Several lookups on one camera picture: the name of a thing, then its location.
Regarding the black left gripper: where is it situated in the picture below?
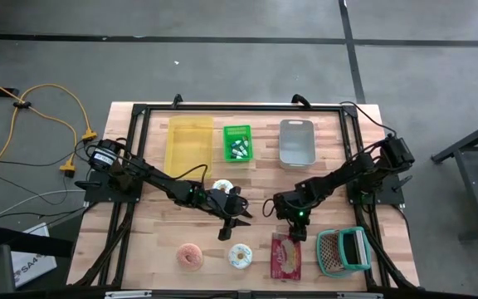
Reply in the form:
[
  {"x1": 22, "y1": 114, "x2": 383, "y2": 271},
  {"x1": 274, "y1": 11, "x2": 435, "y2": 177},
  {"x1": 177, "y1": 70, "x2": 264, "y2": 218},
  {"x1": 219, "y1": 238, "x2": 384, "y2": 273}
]
[{"x1": 205, "y1": 186, "x2": 254, "y2": 229}]

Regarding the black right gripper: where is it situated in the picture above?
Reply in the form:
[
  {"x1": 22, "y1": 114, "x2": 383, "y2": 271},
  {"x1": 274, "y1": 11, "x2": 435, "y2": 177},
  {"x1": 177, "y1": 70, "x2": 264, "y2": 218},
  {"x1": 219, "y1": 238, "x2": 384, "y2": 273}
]
[{"x1": 287, "y1": 207, "x2": 311, "y2": 243}]

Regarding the red snack packet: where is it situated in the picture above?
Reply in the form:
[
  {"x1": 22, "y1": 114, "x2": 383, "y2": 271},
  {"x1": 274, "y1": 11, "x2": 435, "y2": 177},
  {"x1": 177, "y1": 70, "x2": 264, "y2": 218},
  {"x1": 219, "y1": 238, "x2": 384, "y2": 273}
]
[{"x1": 270, "y1": 231, "x2": 303, "y2": 282}]

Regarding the white donut with blue swirls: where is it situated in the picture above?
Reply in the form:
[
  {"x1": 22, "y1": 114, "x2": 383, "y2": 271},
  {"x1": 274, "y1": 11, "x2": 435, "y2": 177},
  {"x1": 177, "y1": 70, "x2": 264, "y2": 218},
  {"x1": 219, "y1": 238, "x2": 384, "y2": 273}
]
[{"x1": 227, "y1": 243, "x2": 254, "y2": 270}]

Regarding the white tape roll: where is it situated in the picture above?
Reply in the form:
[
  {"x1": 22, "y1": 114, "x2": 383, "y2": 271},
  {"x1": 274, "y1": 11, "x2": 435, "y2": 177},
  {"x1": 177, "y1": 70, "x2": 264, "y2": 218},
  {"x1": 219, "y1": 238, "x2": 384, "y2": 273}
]
[{"x1": 212, "y1": 178, "x2": 235, "y2": 194}]

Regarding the pink frosted donut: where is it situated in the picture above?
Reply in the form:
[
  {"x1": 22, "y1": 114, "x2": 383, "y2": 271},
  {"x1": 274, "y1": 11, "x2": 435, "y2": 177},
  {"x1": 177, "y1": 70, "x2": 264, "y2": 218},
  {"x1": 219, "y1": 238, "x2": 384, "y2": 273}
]
[{"x1": 175, "y1": 243, "x2": 204, "y2": 272}]

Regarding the teal-framed metal grater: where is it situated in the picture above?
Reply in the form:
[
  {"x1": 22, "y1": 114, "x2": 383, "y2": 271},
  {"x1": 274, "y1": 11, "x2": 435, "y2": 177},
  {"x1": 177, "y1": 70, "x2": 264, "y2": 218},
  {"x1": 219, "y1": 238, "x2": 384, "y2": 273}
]
[{"x1": 315, "y1": 226, "x2": 373, "y2": 278}]

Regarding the green plastic basket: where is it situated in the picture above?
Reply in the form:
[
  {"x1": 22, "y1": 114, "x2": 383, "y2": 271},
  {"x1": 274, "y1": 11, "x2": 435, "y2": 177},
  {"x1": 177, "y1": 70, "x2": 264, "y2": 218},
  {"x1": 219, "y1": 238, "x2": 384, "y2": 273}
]
[{"x1": 222, "y1": 124, "x2": 255, "y2": 164}]

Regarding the grey plastic bin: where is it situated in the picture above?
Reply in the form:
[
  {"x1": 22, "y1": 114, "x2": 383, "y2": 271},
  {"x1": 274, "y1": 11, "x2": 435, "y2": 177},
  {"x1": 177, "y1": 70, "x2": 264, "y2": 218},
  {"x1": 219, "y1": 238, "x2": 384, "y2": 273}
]
[{"x1": 278, "y1": 118, "x2": 318, "y2": 170}]

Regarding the yellow plastic bin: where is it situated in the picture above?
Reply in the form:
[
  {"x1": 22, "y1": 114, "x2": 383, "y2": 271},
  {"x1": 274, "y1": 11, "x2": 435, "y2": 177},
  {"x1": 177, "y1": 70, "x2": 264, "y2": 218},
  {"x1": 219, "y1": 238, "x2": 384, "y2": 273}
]
[{"x1": 163, "y1": 115, "x2": 216, "y2": 180}]

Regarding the black metal cart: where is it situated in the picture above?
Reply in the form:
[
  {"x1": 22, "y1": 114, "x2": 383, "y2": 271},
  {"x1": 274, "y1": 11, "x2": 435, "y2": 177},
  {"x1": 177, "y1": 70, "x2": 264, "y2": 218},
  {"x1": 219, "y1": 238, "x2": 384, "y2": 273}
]
[{"x1": 431, "y1": 114, "x2": 478, "y2": 243}]

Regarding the black flat bar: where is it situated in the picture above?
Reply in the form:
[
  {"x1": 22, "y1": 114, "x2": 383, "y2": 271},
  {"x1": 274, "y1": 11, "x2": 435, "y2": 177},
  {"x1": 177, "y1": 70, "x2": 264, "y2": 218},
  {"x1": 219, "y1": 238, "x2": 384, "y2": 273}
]
[{"x1": 0, "y1": 226, "x2": 75, "y2": 258}]

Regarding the white labelled cardboard box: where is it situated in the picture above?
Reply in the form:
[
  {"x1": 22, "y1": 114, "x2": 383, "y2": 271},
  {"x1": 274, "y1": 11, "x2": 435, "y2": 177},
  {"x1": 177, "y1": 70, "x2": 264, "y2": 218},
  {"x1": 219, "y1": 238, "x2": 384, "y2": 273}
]
[{"x1": 10, "y1": 222, "x2": 57, "y2": 288}]

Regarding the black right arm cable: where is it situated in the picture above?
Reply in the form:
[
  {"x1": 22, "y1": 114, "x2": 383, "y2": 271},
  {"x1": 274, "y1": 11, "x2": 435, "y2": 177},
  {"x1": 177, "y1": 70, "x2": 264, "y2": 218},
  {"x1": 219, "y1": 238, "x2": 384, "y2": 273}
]
[{"x1": 262, "y1": 198, "x2": 277, "y2": 218}]

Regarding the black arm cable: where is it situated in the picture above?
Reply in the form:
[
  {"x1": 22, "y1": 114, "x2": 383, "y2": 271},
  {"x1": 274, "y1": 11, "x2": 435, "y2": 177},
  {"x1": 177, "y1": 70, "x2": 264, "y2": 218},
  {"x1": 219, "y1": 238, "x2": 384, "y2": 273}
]
[
  {"x1": 79, "y1": 139, "x2": 251, "y2": 208},
  {"x1": 262, "y1": 198, "x2": 277, "y2": 218}
]

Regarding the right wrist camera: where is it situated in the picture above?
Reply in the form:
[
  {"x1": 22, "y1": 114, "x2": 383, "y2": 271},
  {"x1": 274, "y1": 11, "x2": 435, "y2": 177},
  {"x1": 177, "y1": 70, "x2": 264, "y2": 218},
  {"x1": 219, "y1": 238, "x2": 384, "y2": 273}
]
[{"x1": 273, "y1": 191, "x2": 294, "y2": 220}]

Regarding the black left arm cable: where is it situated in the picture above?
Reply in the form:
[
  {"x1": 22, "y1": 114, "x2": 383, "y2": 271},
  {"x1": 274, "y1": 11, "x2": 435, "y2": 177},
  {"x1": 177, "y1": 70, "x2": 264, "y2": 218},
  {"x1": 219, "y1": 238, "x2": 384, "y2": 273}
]
[{"x1": 79, "y1": 139, "x2": 251, "y2": 208}]

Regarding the silver table bracket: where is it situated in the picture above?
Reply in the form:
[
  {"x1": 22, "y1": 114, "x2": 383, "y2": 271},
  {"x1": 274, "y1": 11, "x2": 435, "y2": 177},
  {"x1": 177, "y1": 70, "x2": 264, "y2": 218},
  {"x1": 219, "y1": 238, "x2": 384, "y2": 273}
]
[
  {"x1": 105, "y1": 290, "x2": 153, "y2": 299},
  {"x1": 337, "y1": 292, "x2": 383, "y2": 299}
]

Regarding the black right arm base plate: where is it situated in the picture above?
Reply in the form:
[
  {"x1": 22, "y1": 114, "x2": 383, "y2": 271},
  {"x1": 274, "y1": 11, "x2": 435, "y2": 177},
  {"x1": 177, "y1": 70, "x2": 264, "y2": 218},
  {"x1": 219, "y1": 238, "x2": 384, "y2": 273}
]
[{"x1": 344, "y1": 172, "x2": 406, "y2": 207}]

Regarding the black metal table frame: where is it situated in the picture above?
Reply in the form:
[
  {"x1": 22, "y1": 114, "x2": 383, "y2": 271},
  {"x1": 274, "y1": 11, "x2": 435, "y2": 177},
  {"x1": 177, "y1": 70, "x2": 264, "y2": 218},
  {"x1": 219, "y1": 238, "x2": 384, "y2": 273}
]
[{"x1": 68, "y1": 94, "x2": 421, "y2": 292}]

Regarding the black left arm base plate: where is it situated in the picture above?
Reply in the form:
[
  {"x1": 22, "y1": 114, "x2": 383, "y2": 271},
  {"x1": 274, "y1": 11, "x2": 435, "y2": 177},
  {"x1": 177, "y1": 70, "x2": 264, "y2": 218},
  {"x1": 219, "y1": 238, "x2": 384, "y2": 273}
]
[{"x1": 81, "y1": 168, "x2": 144, "y2": 204}]

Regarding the yellow extension cable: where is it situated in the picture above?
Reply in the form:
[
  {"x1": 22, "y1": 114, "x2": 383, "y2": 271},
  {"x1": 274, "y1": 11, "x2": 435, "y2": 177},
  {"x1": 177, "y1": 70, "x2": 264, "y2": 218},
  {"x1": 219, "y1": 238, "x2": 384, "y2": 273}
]
[{"x1": 0, "y1": 70, "x2": 99, "y2": 179}]

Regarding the white floor cable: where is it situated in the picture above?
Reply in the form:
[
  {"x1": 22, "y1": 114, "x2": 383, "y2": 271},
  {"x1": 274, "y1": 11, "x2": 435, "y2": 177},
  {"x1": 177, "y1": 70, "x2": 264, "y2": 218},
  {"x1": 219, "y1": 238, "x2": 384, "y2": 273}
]
[{"x1": 0, "y1": 189, "x2": 87, "y2": 222}]

